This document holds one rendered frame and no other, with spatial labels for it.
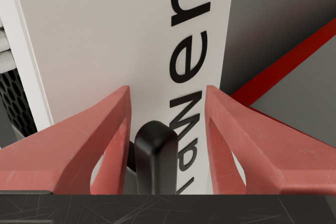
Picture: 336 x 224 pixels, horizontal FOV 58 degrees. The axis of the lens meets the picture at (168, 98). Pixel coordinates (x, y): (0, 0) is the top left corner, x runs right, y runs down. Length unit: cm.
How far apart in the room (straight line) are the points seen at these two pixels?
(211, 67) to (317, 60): 34
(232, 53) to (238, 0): 7
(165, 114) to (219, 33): 5
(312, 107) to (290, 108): 3
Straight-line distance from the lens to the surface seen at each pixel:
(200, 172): 24
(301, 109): 39
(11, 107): 30
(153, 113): 15
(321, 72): 48
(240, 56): 44
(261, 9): 45
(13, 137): 24
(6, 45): 21
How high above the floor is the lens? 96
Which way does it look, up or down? 36 degrees down
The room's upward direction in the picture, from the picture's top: 122 degrees counter-clockwise
